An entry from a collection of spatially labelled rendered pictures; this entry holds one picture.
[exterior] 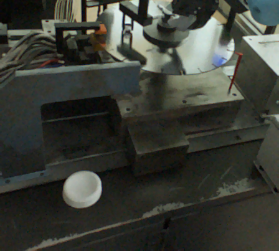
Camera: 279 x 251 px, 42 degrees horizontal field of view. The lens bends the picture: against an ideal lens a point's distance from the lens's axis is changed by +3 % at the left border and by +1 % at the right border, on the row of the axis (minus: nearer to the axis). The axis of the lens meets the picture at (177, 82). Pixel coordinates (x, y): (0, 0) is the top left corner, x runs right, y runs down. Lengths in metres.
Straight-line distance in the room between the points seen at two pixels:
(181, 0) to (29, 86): 0.30
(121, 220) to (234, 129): 0.36
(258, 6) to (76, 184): 0.48
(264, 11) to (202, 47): 0.34
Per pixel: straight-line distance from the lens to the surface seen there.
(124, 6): 0.79
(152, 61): 0.73
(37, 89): 0.63
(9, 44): 0.94
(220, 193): 0.79
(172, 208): 0.74
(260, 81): 0.95
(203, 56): 0.78
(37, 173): 0.78
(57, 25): 0.77
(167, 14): 0.80
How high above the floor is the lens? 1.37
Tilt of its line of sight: 37 degrees down
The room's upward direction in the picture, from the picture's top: 12 degrees clockwise
